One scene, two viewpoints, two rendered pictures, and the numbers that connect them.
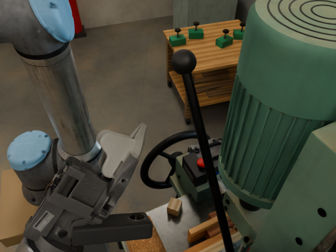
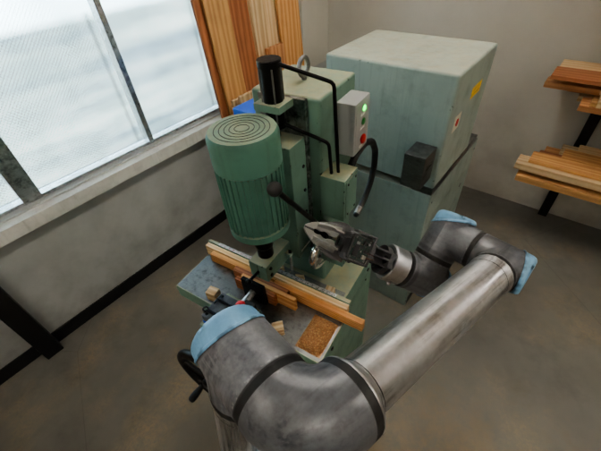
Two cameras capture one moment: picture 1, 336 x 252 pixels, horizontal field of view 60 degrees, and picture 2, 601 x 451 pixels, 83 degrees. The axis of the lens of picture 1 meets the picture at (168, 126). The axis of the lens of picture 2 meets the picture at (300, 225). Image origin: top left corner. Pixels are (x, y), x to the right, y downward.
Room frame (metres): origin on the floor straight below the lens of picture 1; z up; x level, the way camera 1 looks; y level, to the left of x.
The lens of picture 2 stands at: (0.59, 0.53, 1.87)
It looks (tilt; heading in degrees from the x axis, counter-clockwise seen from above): 42 degrees down; 240
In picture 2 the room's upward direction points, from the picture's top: 5 degrees counter-clockwise
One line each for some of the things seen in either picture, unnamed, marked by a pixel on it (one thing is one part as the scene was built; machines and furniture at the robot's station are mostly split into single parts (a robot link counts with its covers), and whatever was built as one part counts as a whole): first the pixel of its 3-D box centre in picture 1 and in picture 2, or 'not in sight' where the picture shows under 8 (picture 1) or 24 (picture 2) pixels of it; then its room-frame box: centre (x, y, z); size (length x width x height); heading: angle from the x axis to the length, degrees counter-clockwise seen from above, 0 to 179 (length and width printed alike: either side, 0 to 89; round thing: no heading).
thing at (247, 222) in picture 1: (251, 218); (271, 259); (0.31, -0.19, 1.03); 0.14 x 0.07 x 0.09; 26
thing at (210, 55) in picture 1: (212, 66); not in sight; (1.92, -0.35, 0.32); 0.66 x 0.57 x 0.64; 107
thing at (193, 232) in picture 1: (225, 219); (268, 291); (0.35, -0.15, 0.93); 0.22 x 0.01 x 0.06; 116
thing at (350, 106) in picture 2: not in sight; (352, 123); (-0.02, -0.20, 1.40); 0.10 x 0.06 x 0.16; 26
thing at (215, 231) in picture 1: (243, 218); (260, 283); (0.36, -0.20, 0.92); 0.23 x 0.02 x 0.04; 116
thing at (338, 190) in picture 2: not in sight; (339, 191); (0.07, -0.14, 1.22); 0.09 x 0.08 x 0.15; 26
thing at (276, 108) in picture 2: not in sight; (274, 93); (0.20, -0.24, 1.53); 0.08 x 0.08 x 0.17; 26
